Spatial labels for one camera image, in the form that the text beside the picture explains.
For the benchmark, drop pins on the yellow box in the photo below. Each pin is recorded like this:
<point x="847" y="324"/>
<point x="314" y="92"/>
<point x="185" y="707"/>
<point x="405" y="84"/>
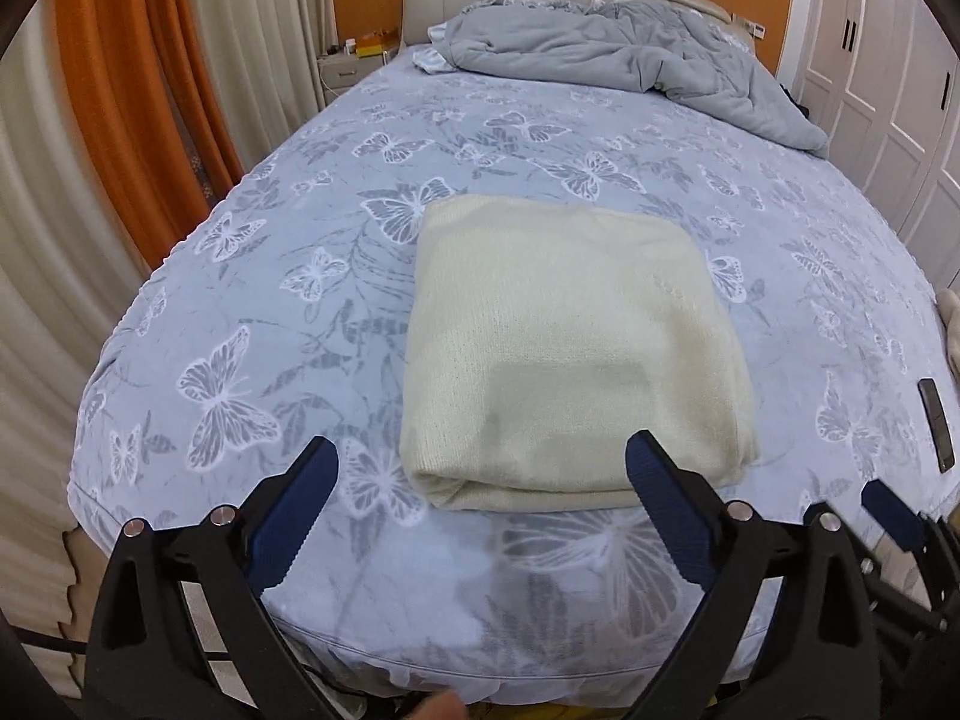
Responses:
<point x="375" y="43"/>

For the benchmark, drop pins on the cream knit cardigan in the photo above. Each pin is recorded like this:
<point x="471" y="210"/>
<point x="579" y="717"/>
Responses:
<point x="570" y="345"/>

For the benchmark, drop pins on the black smartphone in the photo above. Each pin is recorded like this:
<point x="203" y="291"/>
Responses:
<point x="936" y="424"/>

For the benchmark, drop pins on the grey duvet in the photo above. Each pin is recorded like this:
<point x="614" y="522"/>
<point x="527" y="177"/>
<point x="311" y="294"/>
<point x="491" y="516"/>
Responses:
<point x="600" y="52"/>

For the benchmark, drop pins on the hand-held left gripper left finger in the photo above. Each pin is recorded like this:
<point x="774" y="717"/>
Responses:
<point x="296" y="525"/>

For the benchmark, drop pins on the white patterned pillow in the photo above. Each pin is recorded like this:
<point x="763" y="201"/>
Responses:
<point x="431" y="60"/>

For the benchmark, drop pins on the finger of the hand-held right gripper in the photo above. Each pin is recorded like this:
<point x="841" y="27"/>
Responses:
<point x="892" y="517"/>

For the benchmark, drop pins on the grey nightstand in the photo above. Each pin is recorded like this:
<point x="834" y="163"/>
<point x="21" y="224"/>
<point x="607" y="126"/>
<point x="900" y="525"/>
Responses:
<point x="349" y="75"/>

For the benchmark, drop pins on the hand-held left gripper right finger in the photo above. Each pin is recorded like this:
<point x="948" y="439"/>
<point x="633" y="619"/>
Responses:
<point x="675" y="525"/>

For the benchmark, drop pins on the small bottles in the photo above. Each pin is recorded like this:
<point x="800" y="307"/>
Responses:
<point x="341" y="47"/>

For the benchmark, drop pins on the bed with butterfly sheet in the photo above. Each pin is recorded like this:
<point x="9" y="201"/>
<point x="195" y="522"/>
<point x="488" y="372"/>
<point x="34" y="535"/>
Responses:
<point x="300" y="202"/>

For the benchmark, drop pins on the white wardrobe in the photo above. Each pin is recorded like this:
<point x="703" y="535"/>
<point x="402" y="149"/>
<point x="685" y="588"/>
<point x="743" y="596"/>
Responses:
<point x="885" y="75"/>

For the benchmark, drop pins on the white curtain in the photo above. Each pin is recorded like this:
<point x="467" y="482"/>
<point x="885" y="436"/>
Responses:
<point x="262" y="15"/>

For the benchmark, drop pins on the dark clothes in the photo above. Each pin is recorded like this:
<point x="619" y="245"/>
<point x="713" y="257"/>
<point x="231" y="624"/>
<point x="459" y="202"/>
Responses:
<point x="795" y="101"/>

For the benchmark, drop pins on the orange curtain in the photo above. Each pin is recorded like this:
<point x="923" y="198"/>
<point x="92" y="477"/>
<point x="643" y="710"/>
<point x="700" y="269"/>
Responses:
<point x="127" y="90"/>

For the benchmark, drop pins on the beige cloth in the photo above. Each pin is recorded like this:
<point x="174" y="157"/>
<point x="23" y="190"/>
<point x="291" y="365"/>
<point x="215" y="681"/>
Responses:
<point x="954" y="337"/>

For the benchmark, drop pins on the ribbed cream curtain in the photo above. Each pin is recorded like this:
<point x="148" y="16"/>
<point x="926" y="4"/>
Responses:
<point x="45" y="315"/>

